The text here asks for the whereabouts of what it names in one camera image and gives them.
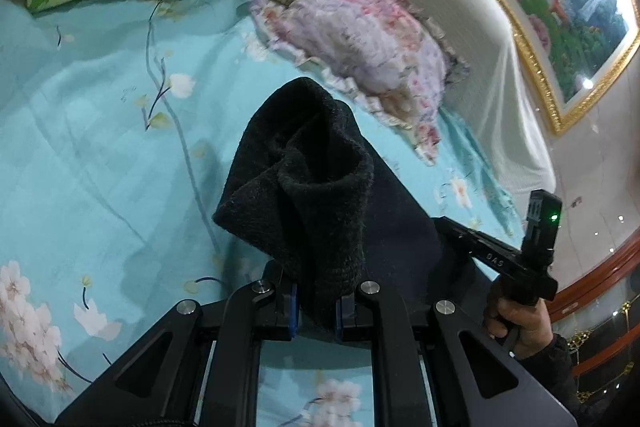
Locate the person's right hand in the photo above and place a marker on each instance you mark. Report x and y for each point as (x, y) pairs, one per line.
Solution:
(520, 322)

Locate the pink floral ruffled pillow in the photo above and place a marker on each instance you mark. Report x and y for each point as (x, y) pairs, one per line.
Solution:
(360, 47)

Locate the white padded headboard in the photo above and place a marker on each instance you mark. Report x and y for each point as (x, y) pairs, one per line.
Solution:
(450, 27)

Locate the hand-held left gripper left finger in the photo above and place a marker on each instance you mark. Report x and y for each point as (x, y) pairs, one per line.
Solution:
(293, 313)

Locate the turquoise floral bed sheet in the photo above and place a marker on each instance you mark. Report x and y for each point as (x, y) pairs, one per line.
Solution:
(110, 147)

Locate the black pants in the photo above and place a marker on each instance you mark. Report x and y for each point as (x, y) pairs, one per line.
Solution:
(320, 197)

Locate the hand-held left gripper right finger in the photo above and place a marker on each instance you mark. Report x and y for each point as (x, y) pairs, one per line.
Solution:
(341, 317)

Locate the person's right forearm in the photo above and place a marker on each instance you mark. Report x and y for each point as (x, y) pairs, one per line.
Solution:
(560, 382)

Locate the brown wooden furniture trim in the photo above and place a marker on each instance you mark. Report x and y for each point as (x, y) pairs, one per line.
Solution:
(600, 287)

